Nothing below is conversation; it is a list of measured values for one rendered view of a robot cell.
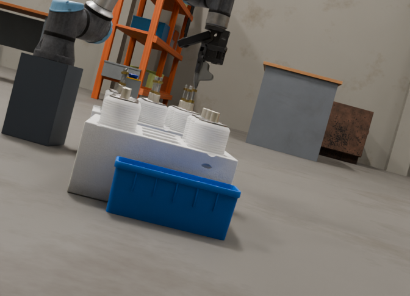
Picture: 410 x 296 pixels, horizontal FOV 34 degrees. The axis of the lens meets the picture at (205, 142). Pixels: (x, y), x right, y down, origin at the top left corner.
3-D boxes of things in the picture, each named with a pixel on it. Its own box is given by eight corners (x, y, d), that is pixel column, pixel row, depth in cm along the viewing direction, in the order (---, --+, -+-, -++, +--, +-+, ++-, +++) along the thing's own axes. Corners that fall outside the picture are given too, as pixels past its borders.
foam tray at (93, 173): (66, 192, 164) (85, 121, 163) (80, 171, 203) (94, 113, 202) (219, 229, 169) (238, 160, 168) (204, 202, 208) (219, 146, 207)
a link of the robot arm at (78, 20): (36, 28, 247) (46, -8, 246) (63, 36, 258) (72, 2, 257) (58, 33, 240) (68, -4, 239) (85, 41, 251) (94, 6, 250)
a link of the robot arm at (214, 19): (207, 10, 223) (209, 14, 231) (203, 24, 223) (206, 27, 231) (229, 16, 222) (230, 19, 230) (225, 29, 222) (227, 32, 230)
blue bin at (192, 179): (102, 211, 153) (115, 160, 152) (104, 202, 164) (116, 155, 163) (229, 242, 156) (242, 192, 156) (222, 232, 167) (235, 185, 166)
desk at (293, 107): (241, 141, 688) (263, 60, 683) (248, 137, 845) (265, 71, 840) (320, 163, 681) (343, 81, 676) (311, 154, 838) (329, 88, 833)
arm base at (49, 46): (26, 53, 242) (33, 26, 242) (41, 57, 257) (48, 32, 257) (65, 64, 240) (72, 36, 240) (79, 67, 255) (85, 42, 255)
